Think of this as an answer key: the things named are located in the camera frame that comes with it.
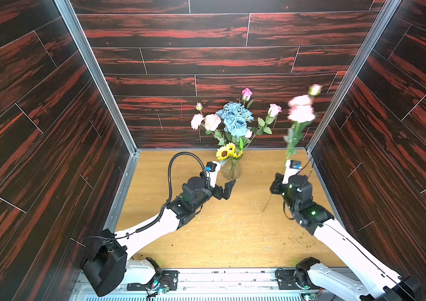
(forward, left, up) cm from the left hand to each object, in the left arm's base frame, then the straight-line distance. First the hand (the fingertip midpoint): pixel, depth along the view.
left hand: (227, 177), depth 75 cm
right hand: (+3, -23, -1) cm, 23 cm away
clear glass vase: (+19, -4, -16) cm, 25 cm away
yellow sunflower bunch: (+17, -1, -2) cm, 17 cm away
